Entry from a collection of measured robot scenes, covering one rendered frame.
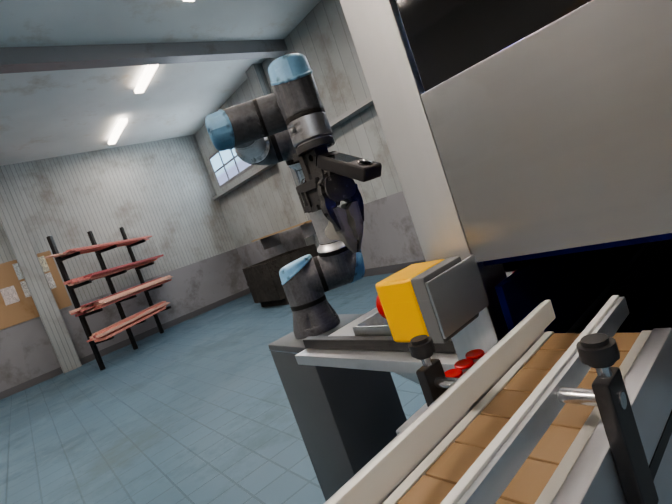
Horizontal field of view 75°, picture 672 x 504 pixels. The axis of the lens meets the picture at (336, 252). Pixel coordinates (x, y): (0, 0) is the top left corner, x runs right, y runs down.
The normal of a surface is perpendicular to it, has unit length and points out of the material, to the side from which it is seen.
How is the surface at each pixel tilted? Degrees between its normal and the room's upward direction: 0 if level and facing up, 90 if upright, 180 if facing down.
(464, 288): 90
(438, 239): 90
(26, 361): 90
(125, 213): 90
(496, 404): 0
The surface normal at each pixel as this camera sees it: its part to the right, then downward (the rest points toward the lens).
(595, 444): -0.33, -0.94
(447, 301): 0.63, -0.15
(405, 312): -0.71, 0.30
